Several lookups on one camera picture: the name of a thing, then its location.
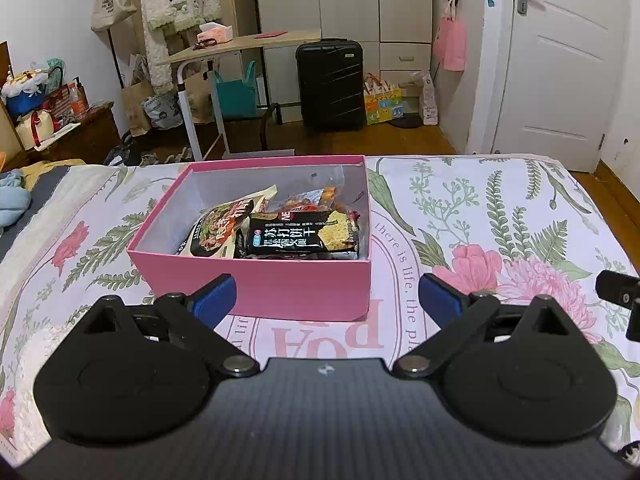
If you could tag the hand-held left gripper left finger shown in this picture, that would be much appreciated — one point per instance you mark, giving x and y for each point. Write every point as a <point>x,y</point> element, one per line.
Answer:
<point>215,297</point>

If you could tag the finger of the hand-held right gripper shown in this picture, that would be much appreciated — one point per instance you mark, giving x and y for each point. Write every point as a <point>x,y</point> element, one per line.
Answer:
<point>635,320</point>
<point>615,286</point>

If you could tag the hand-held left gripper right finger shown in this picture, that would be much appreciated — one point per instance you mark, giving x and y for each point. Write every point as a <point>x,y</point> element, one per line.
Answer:
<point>439,300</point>

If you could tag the beige noodle packet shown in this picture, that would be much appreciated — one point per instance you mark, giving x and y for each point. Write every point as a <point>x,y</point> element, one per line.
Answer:
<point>220,227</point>

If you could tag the pink cardboard box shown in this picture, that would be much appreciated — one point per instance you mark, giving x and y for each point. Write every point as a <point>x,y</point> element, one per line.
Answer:
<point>300,290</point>

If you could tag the black cracker packet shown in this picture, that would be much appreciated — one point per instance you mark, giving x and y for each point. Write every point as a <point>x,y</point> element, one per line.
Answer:
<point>295,235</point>

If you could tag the large clear coated peanut bag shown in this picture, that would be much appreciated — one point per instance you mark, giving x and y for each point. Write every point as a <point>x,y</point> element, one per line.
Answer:
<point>315,200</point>

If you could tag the pair of shoes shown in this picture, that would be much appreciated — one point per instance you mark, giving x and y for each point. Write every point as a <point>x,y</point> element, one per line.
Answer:
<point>167,156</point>

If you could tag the black floor bag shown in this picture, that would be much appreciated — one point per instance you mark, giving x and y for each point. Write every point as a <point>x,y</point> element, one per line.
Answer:
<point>120,152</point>

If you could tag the black round floor base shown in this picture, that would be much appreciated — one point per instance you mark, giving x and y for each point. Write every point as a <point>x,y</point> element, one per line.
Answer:
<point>406,121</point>

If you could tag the grey printed shopping bag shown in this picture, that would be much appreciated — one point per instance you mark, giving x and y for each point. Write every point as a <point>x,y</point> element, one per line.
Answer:
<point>162,110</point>

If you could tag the white plastic bag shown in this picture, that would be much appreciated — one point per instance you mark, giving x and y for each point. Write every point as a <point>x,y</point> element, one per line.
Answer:
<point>427,102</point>

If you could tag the wide brown paper bag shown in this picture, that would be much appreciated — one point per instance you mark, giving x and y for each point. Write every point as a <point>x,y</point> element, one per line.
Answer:
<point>197,100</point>

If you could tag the grey blanket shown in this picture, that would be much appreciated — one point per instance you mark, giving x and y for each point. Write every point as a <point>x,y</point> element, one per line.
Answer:
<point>35,210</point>

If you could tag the colourful gift box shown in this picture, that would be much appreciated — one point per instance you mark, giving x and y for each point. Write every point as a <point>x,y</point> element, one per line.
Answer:
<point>382,105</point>

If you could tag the teal shopping bag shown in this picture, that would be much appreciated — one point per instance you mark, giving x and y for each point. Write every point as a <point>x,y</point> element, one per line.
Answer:
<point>235,95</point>

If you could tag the wooden nightstand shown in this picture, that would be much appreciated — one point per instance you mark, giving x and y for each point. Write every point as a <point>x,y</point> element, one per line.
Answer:
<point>90,135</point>

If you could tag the tall brown paper bag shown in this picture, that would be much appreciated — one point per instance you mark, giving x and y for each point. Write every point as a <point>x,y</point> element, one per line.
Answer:
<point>135,107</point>

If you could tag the yellow cloth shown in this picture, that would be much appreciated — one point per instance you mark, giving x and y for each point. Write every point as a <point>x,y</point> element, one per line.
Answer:
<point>50,170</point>

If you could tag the white door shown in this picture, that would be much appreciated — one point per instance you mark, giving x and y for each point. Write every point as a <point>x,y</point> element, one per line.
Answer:
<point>560,75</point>

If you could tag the light blue cloth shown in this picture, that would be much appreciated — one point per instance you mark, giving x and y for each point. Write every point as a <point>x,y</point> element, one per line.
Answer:
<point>12,197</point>

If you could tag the black suitcase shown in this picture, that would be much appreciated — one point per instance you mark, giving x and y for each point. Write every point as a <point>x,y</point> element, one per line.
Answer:
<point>330,85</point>

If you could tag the red gift bag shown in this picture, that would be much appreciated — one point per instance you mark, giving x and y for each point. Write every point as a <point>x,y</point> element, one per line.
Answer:
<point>62,105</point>

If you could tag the cream bag with red ribbon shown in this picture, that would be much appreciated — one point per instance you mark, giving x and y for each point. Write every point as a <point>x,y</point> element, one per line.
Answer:
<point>35,130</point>

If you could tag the wooden rolling desk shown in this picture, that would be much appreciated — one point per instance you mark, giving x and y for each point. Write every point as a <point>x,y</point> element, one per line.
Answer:
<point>240,45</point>

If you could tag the pink hanging bag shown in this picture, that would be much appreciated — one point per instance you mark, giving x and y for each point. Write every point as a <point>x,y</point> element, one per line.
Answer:
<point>450,45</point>

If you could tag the pink tissue box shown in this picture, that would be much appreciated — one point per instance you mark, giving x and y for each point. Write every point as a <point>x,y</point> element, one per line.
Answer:
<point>215,32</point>

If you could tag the red card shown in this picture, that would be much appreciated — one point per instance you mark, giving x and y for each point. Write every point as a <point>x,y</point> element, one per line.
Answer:
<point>271,35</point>

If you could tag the blue gift bag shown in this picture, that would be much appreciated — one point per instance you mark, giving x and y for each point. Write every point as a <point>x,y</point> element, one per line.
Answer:
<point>22,100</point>

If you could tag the canvas tote bag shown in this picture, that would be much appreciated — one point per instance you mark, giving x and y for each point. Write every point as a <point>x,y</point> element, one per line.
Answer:
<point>112,7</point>

